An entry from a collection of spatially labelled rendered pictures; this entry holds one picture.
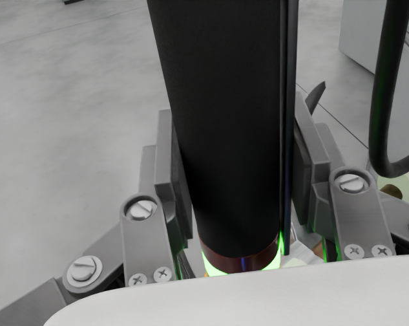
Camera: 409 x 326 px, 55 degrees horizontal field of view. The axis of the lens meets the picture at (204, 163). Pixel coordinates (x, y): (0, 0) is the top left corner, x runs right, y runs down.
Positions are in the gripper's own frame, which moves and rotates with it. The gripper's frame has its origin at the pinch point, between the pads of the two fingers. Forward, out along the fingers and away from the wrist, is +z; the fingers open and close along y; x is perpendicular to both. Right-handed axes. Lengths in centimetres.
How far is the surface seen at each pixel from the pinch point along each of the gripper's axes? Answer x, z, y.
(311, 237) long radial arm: -48, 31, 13
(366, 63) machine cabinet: -149, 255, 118
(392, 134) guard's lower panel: -99, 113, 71
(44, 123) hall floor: -159, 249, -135
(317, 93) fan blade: -17.7, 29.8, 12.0
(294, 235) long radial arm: -46, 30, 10
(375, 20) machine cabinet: -115, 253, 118
